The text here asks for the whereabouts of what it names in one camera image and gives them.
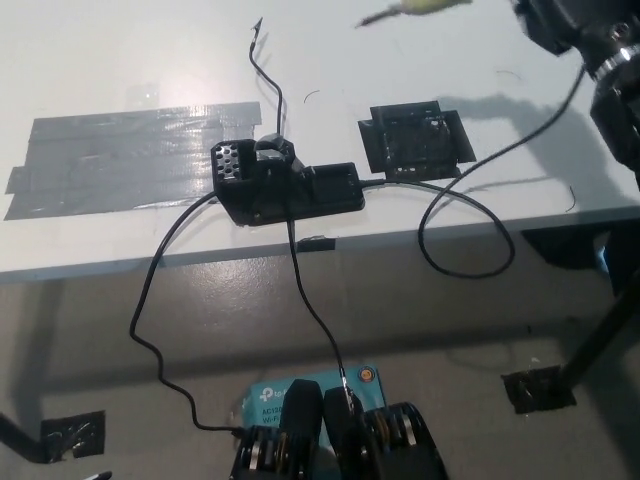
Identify grey duct tape patch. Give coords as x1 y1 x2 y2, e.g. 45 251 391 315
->
3 101 264 222

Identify black soldering iron base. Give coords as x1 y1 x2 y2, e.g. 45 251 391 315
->
209 132 366 229

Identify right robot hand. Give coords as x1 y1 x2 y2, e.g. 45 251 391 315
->
512 0 633 56

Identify black floor tape patch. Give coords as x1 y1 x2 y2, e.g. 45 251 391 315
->
39 410 107 459
500 365 577 415

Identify black table leg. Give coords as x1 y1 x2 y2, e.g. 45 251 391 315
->
0 412 51 464
562 259 640 389

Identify black under-table bracket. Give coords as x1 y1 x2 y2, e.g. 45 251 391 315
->
520 228 619 294

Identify black power cable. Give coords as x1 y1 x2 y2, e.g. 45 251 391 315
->
128 192 247 435

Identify black soldering iron cable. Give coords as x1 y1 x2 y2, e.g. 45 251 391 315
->
358 64 587 279

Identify black robot torso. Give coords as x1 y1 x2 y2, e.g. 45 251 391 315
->
228 379 449 480

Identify small black tape strip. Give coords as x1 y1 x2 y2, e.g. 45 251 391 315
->
295 237 336 253

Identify black alligator clip wire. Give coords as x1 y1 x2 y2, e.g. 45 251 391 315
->
248 17 359 414

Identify tape-wrapped soldering iron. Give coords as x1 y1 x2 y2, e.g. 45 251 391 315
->
354 0 474 29

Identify black taped circuit board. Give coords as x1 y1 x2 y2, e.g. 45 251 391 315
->
357 99 476 180

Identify teal router box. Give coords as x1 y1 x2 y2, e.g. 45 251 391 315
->
235 365 389 446

